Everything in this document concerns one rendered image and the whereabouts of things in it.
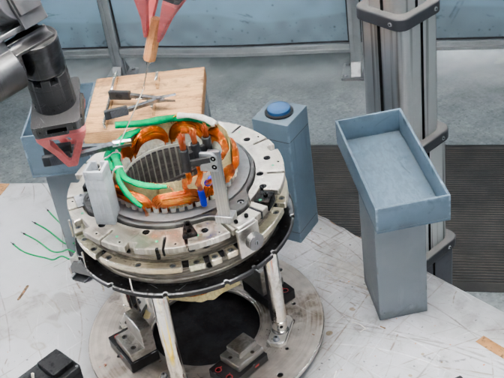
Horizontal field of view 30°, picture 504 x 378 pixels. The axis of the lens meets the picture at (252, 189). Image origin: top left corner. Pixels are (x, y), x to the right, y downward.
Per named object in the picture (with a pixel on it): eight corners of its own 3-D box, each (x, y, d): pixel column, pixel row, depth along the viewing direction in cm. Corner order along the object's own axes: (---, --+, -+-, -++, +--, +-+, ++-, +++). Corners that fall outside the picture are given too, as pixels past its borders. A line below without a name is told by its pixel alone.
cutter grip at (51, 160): (43, 167, 131) (41, 158, 130) (43, 164, 132) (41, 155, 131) (72, 163, 132) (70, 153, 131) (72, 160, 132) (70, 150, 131)
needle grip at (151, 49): (144, 62, 124) (152, 20, 121) (142, 56, 125) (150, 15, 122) (155, 63, 125) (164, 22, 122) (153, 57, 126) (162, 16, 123)
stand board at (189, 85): (85, 146, 158) (82, 134, 156) (99, 89, 173) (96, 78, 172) (202, 133, 157) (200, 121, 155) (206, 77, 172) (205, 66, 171)
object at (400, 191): (450, 340, 147) (451, 195, 131) (383, 354, 147) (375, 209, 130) (405, 244, 168) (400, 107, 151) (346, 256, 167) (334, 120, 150)
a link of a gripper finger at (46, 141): (49, 180, 130) (30, 128, 124) (49, 148, 135) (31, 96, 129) (97, 172, 130) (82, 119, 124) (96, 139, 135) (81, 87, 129)
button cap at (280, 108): (283, 118, 158) (283, 114, 158) (262, 115, 160) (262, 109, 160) (295, 107, 161) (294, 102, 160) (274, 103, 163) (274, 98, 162)
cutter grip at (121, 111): (106, 121, 156) (103, 112, 155) (105, 118, 157) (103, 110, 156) (129, 115, 157) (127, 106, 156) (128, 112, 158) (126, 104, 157)
